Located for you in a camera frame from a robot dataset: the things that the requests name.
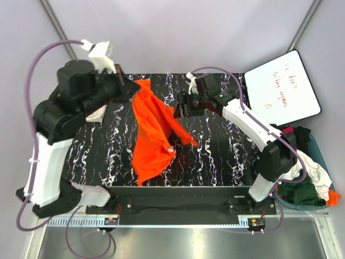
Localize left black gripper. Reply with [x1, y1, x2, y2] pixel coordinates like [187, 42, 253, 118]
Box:
[78, 63, 141, 118]

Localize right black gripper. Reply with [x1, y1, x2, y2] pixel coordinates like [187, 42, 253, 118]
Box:
[172, 91, 208, 119]

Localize orange t shirt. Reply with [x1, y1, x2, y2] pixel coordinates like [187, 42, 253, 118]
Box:
[132, 79, 198, 186]
[326, 189, 341, 206]

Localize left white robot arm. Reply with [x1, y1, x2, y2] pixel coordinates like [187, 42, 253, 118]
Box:
[16, 60, 141, 219]

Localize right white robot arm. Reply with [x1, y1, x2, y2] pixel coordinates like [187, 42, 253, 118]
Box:
[174, 91, 297, 214]

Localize grey booklet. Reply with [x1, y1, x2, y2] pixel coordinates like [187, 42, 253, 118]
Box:
[86, 105, 107, 124]

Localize white whiteboard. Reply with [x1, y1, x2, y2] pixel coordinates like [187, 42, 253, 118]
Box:
[244, 50, 322, 126]

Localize magenta t shirt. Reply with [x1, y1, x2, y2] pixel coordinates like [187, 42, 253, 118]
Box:
[281, 126, 294, 134]

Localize black t shirt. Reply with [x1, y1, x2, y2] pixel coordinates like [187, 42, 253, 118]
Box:
[293, 126, 311, 156]

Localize teal laundry basket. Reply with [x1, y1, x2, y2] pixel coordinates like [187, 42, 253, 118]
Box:
[277, 135, 340, 211]

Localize dark green t shirt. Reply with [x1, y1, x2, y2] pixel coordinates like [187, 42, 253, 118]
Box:
[278, 175, 326, 207]

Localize white t shirt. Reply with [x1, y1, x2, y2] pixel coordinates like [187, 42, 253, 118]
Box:
[282, 149, 332, 202]

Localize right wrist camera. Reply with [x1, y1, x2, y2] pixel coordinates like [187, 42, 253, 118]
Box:
[186, 72, 221, 98]

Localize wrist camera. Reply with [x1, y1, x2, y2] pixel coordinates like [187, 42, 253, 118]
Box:
[81, 39, 116, 73]
[186, 72, 221, 98]

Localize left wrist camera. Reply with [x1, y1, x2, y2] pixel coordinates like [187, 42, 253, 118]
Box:
[81, 39, 116, 73]

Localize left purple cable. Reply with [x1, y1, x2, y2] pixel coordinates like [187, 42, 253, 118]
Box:
[16, 39, 117, 258]

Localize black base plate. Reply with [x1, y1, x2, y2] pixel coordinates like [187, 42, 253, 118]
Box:
[86, 186, 277, 228]

